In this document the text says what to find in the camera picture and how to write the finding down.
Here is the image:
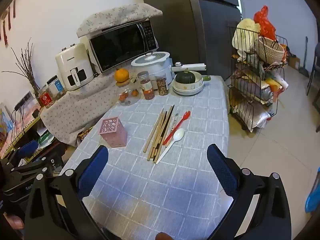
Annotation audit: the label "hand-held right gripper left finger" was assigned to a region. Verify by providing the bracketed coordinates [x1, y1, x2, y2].
[24, 145, 109, 240]

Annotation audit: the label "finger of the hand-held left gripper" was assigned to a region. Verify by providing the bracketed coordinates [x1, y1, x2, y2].
[14, 155, 64, 178]
[10, 140, 38, 166]

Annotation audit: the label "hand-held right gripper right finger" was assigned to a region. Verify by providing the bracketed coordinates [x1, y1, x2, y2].
[207, 144, 299, 240]

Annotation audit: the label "pink perforated utensil holder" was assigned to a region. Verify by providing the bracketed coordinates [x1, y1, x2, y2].
[100, 117, 128, 148]

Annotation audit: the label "white plastic spoon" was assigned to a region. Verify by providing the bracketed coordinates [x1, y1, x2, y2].
[155, 128, 185, 165]

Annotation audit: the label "red plastic spoon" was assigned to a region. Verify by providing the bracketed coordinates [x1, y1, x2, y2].
[163, 111, 191, 146]

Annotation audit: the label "pale green printed chopstick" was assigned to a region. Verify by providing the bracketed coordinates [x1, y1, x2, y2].
[170, 109, 180, 133]

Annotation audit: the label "bundle of wooden chopsticks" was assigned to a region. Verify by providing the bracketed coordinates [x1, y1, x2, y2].
[143, 106, 173, 163]

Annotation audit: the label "person's left hand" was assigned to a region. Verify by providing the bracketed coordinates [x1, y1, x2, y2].
[4, 214, 25, 230]

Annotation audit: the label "green box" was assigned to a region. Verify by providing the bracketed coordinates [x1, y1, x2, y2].
[37, 132, 54, 143]

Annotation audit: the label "colourful picture board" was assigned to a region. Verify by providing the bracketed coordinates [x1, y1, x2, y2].
[0, 102, 13, 137]

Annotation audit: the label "power strip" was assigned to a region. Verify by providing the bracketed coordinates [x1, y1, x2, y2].
[14, 91, 35, 112]

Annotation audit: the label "jar with red label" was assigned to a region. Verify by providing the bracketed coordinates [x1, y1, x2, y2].
[38, 90, 55, 108]

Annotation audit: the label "floral side table cloth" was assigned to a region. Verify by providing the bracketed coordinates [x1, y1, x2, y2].
[40, 72, 120, 147]

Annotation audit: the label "clear jar with wooden lid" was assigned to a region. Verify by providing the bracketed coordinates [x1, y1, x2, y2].
[117, 79, 141, 106]

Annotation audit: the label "dried branches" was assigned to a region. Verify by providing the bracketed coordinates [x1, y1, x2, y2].
[2, 37, 42, 90]

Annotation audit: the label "silver metal can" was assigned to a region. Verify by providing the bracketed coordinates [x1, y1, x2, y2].
[257, 86, 274, 103]

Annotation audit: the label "white plate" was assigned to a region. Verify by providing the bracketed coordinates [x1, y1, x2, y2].
[172, 84, 205, 93]

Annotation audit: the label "blue plastic object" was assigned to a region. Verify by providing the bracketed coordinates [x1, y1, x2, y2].
[304, 166, 320, 214]

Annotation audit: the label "cream air fryer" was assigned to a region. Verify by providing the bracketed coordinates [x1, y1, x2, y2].
[55, 43, 95, 92]

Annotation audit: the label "jar of red dried fruit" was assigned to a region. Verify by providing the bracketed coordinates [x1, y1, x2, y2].
[137, 71, 155, 100]

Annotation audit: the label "large orange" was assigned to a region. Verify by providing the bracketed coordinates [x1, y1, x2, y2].
[115, 69, 130, 82]

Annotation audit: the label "dark green squash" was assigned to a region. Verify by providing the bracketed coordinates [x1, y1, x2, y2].
[175, 70, 195, 83]

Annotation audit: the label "jar of dried fruit rings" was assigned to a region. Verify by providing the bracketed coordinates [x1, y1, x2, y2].
[155, 75, 169, 96]

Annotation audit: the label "white handheld kitchen appliance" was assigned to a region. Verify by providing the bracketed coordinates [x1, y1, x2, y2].
[171, 62, 207, 73]

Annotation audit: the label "white rice cooker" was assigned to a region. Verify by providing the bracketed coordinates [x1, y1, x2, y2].
[131, 51, 173, 90]

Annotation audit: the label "woven basket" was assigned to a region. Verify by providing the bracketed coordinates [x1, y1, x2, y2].
[257, 36, 285, 64]

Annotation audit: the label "black microwave oven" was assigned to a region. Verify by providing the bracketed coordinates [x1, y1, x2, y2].
[89, 20, 159, 74]

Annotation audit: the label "cardboard box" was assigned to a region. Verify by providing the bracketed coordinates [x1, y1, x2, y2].
[287, 55, 302, 71]

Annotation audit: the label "broom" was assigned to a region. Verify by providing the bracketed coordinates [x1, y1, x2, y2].
[299, 36, 310, 77]

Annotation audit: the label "pale cabbage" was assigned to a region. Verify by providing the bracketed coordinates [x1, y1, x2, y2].
[232, 18, 262, 53]

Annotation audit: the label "dark chair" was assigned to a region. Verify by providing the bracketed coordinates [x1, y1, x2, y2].
[307, 42, 320, 96]

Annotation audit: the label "dark grey refrigerator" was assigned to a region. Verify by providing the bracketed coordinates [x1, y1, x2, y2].
[139, 0, 243, 80]

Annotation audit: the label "red plastic bag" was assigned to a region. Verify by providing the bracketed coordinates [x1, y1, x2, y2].
[254, 5, 277, 40]

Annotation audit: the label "floral microwave cover cloth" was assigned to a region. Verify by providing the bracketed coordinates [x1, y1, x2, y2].
[76, 3, 163, 38]

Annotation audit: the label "black wire storage rack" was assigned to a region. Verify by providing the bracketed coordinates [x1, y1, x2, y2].
[226, 26, 288, 132]

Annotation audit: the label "red wall hanging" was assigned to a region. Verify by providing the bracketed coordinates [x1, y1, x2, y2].
[0, 0, 17, 48]

